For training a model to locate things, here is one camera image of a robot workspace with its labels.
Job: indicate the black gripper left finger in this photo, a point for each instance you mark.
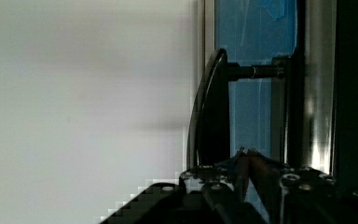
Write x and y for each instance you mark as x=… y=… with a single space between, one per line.
x=223 y=186

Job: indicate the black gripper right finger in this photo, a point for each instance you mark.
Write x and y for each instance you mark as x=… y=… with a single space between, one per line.
x=292 y=195

